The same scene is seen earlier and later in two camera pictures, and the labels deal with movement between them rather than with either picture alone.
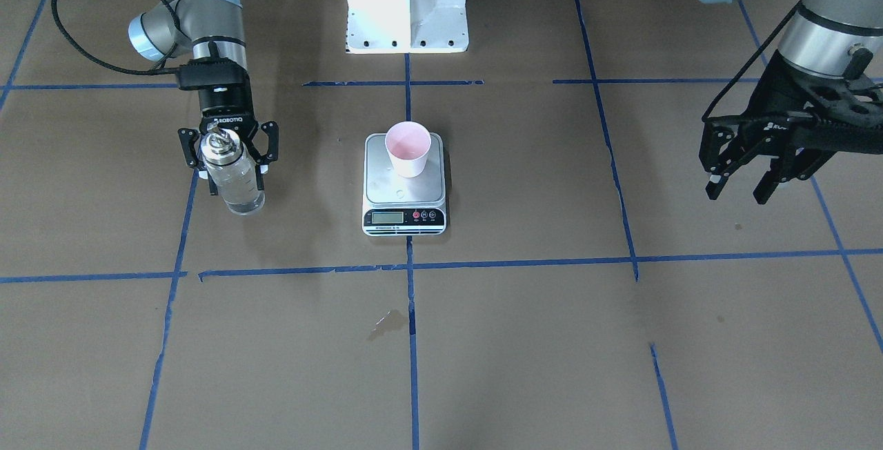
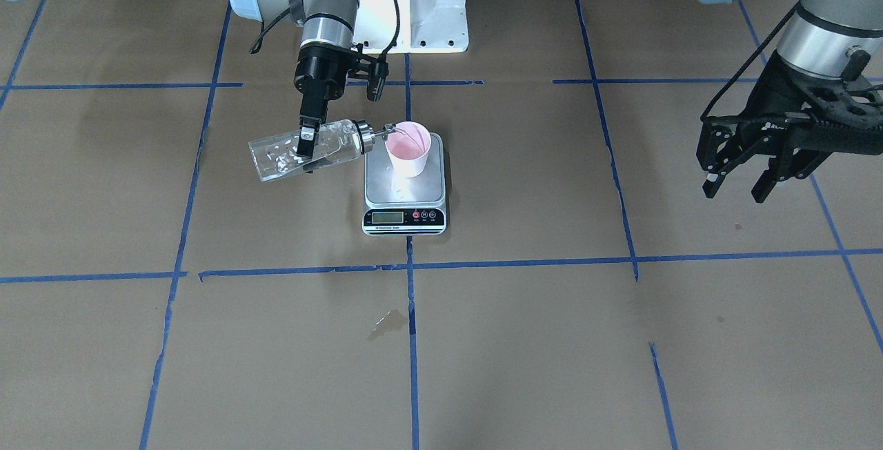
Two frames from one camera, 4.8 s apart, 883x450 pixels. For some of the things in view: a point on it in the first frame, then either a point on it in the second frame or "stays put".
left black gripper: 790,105 stays put
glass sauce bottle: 236,181 to 341,141
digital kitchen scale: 395,206 stays put
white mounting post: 406,3 stays put
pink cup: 408,143 stays put
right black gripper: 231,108 to 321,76
